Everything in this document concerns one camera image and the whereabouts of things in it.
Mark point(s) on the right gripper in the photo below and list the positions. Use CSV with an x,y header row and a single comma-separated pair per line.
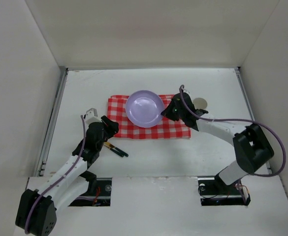
x,y
170,111

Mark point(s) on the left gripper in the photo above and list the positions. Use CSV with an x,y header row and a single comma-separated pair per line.
x,y
108,125

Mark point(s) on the red checkered cloth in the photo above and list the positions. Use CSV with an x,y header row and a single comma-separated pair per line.
x,y
165,129

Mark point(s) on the blue mug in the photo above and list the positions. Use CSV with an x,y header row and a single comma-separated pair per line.
x,y
200,103

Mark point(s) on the purple plate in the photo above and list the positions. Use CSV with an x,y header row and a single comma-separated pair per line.
x,y
144,108

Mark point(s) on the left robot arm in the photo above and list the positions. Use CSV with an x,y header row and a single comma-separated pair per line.
x,y
38,208

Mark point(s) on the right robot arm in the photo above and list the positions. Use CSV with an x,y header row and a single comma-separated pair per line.
x,y
251,146

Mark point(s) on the gold fork green handle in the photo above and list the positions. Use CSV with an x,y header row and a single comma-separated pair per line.
x,y
110,146

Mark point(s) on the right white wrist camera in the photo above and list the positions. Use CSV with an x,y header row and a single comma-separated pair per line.
x,y
186,91

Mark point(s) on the gold knife green handle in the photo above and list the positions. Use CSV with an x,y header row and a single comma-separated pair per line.
x,y
121,152

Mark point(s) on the left aluminium rail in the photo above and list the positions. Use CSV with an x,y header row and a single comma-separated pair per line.
x,y
43,155

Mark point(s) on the aluminium rail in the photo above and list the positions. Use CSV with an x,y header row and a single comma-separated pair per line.
x,y
268,169
43,155

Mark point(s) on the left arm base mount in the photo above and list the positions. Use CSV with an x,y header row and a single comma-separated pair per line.
x,y
99,197

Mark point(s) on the right aluminium rail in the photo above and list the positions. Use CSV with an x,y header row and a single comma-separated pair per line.
x,y
268,169

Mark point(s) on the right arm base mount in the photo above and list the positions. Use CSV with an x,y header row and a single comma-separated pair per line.
x,y
214,192

